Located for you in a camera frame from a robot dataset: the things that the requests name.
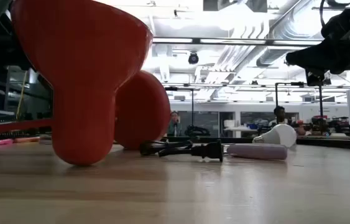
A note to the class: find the black light stand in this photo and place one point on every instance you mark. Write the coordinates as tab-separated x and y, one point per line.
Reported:
192	105
320	99
276	93

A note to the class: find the person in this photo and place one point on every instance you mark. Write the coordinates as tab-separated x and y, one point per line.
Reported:
279	113
174	126

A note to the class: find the white lightbulb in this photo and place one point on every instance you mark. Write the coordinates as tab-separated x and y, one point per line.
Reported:
282	134

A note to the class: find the lilac cylindrical marker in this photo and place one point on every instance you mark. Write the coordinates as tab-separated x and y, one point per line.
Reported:
257	151

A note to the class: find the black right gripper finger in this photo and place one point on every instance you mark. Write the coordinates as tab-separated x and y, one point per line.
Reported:
308	57

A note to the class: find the black ceiling camera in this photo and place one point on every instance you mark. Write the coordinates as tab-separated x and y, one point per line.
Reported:
193	58

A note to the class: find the orange marker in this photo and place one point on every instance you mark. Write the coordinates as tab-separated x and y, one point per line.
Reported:
27	140

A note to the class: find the red desk lamp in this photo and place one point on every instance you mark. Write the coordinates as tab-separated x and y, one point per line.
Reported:
81	77

